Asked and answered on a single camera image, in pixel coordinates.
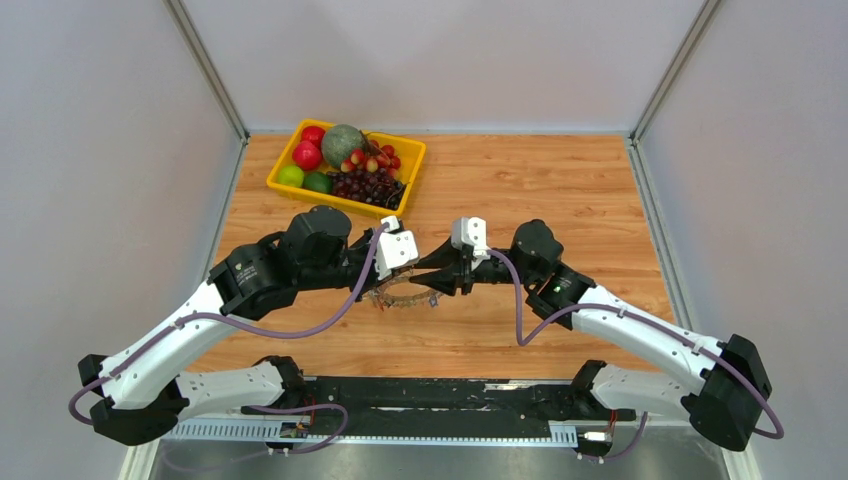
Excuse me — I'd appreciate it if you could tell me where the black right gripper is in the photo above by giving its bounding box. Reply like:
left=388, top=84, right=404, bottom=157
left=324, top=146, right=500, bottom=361
left=409, top=235, right=539, bottom=296

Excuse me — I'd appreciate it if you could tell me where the light green apple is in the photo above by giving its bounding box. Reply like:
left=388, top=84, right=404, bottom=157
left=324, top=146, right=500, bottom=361
left=276, top=165, right=306, bottom=188

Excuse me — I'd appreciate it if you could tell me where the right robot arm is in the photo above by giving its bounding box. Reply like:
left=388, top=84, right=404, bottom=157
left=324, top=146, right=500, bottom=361
left=410, top=217, right=785, bottom=451

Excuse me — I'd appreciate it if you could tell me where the dark green lime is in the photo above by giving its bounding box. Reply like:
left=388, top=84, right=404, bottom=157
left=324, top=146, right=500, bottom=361
left=302, top=171, right=334, bottom=194

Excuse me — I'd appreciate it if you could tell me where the red apple upper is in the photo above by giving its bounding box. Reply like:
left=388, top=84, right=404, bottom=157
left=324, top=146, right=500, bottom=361
left=300, top=125, right=326, bottom=149

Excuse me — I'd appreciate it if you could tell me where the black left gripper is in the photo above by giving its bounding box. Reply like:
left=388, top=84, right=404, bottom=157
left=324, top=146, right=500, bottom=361
left=298, top=227, right=402, bottom=303

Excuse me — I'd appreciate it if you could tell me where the red grape bunch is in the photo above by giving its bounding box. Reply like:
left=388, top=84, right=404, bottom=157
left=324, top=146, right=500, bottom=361
left=338, top=140, right=402, bottom=180

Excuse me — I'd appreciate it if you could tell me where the red apple lower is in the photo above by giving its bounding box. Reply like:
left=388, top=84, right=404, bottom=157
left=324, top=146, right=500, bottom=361
left=292, top=140, right=324, bottom=172

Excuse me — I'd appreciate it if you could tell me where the yellow plastic fruit tray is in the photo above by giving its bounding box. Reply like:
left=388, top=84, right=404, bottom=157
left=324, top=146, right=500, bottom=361
left=266, top=119, right=426, bottom=218

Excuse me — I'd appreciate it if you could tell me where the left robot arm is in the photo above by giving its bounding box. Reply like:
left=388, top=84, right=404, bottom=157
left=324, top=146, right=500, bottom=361
left=68, top=206, right=418, bottom=446

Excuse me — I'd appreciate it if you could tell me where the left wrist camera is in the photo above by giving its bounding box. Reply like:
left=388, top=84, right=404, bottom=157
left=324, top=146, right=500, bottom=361
left=374, top=215, right=420, bottom=281

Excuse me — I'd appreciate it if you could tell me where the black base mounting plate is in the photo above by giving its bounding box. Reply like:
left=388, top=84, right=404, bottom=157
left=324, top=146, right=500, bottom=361
left=271, top=376, right=612, bottom=423

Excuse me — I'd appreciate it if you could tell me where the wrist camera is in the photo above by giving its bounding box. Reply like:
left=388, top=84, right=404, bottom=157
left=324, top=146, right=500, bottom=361
left=374, top=215, right=420, bottom=281
left=449, top=217, right=490, bottom=262

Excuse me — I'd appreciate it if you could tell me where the aluminium frame rail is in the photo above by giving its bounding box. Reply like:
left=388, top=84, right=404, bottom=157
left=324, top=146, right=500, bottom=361
left=163, top=406, right=612, bottom=449

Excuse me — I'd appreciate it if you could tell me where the green melon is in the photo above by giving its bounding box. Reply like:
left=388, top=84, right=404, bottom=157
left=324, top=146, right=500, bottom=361
left=321, top=124, right=367, bottom=169

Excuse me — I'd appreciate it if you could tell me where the red apple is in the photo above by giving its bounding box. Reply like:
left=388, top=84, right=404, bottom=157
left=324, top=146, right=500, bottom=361
left=300, top=125, right=326, bottom=149
left=292, top=140, right=324, bottom=172

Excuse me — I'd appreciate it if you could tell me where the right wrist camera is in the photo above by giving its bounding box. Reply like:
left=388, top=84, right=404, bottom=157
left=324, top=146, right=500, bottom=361
left=449, top=217, right=490, bottom=262

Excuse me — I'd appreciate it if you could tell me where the dark purple grape bunch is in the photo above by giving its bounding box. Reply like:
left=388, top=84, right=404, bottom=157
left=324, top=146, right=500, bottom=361
left=327, top=169, right=406, bottom=210

